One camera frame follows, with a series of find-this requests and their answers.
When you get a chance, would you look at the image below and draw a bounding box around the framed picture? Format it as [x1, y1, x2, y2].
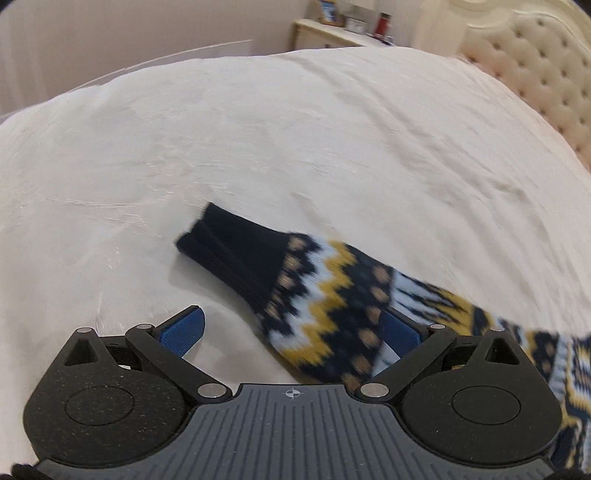
[316, 0, 345, 27]

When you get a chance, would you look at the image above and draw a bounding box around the navy yellow patterned knit sock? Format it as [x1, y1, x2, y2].
[174, 202, 591, 472]

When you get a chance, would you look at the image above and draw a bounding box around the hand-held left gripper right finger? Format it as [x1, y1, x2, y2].
[355, 308, 533, 403]

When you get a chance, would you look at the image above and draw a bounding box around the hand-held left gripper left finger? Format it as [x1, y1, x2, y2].
[58, 305, 234, 402]

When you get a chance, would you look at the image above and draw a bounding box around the white bedspread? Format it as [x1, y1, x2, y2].
[0, 45, 591, 480]

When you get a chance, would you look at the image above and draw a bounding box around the cream nightstand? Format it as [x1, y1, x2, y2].
[291, 18, 399, 51]

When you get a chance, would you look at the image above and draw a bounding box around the cream tufted headboard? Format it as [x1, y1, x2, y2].
[443, 0, 591, 172]

